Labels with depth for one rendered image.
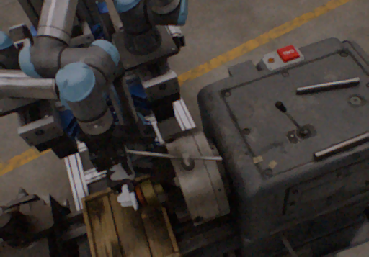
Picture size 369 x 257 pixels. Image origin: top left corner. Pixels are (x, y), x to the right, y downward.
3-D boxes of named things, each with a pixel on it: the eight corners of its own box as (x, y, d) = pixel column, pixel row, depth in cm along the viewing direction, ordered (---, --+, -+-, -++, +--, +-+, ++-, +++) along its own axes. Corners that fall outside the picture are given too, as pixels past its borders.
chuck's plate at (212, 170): (199, 144, 148) (195, 110, 118) (228, 219, 139) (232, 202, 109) (190, 147, 148) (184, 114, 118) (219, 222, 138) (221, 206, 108)
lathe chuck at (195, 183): (190, 147, 148) (184, 114, 118) (219, 222, 138) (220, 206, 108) (169, 155, 147) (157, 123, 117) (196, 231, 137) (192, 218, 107)
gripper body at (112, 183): (114, 197, 130) (108, 169, 136) (138, 189, 131) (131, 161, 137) (107, 188, 124) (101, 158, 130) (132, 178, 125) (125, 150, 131)
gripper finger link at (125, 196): (122, 214, 122) (116, 191, 127) (139, 208, 123) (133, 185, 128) (119, 211, 120) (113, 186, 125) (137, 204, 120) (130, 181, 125)
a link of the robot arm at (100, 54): (73, 35, 89) (52, 63, 82) (117, 37, 88) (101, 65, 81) (83, 63, 95) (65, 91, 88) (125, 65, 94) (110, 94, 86)
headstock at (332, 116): (329, 98, 167) (347, 27, 134) (392, 187, 142) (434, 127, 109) (203, 142, 160) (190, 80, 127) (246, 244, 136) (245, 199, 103)
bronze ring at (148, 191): (156, 169, 125) (129, 180, 124) (164, 193, 120) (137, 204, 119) (162, 181, 133) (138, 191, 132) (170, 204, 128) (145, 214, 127)
